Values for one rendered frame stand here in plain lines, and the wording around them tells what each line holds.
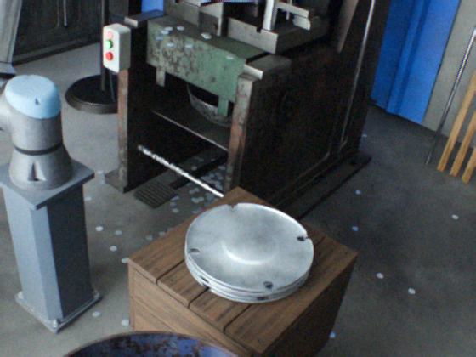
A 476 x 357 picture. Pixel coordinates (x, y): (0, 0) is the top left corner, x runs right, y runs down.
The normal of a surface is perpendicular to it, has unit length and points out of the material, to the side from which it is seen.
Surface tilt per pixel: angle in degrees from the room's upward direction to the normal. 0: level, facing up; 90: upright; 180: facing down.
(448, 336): 0
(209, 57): 90
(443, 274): 0
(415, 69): 90
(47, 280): 90
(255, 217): 0
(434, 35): 90
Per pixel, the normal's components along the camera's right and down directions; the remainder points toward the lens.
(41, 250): 0.18, 0.58
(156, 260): 0.11, -0.81
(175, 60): -0.61, 0.39
